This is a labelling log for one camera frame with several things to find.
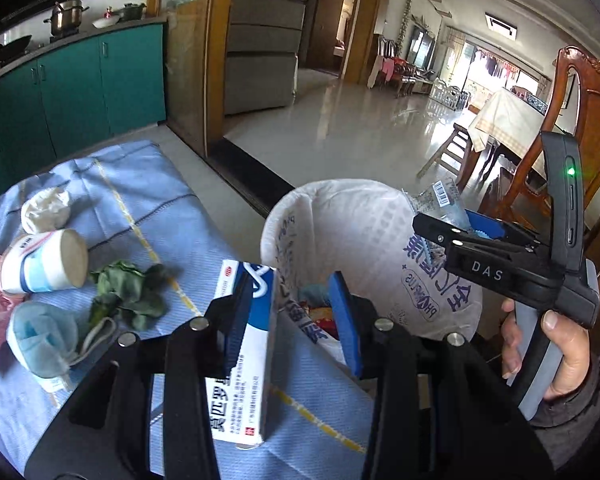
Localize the black wok pan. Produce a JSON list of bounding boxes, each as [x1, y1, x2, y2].
[[0, 35, 32, 64]]

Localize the white bowl on counter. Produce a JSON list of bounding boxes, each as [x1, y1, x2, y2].
[[93, 15, 120, 29]]

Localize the black small pot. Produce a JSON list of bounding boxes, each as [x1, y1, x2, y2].
[[118, 2, 146, 22]]

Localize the blue surgical face mask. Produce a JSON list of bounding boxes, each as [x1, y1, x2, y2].
[[5, 300, 118, 394]]

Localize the white trash bag with print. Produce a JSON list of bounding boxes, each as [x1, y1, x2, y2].
[[260, 179, 482, 363]]

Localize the grey refrigerator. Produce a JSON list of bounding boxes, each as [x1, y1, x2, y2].
[[224, 0, 306, 116]]

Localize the white blue medicine box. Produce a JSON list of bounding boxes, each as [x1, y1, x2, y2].
[[206, 259, 277, 450]]

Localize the clear blue plastic bag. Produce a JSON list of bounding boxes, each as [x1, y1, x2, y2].
[[408, 177, 472, 231]]

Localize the white tissue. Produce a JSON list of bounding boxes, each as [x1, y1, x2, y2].
[[20, 188, 71, 234]]

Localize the dark sleeve right forearm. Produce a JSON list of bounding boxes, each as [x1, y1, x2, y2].
[[530, 356, 600, 479]]

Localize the blue checked tablecloth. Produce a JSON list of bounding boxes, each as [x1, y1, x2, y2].
[[0, 141, 373, 479]]

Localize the green leafy vegetable scraps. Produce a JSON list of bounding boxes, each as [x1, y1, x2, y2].
[[88, 260, 169, 332]]

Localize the wooden glass door frame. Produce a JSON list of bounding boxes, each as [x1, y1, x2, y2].
[[146, 0, 232, 158]]

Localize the striped paper cup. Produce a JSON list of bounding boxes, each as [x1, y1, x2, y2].
[[0, 229, 88, 295]]

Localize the right hand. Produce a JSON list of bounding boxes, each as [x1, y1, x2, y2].
[[499, 298, 592, 402]]

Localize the teal kitchen cabinets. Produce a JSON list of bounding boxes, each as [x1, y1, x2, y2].
[[0, 18, 166, 195]]

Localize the dining table with cloth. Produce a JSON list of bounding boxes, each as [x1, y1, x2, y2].
[[453, 89, 544, 192]]

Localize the carved wooden chair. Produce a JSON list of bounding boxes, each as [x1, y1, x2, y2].
[[478, 46, 600, 229]]

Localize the steel cooking pot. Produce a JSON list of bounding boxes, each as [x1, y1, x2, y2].
[[45, 0, 88, 38]]

